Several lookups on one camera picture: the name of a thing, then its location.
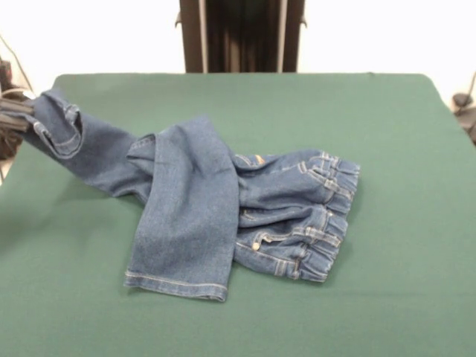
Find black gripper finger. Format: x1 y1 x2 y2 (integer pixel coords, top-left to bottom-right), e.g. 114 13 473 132
0 115 30 132
0 97 35 117

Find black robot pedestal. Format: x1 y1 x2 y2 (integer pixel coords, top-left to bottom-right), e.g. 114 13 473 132
173 0 309 74

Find thin black cable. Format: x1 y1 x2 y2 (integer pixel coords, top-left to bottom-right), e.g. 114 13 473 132
0 35 33 92

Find blue denim jeans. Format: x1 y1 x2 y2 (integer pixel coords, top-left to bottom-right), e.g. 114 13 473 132
22 88 361 303

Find dark green table cloth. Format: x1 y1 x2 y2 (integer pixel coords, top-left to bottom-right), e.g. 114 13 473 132
0 72 476 357

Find black box device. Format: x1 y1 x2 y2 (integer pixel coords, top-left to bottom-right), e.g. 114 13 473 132
0 57 14 92

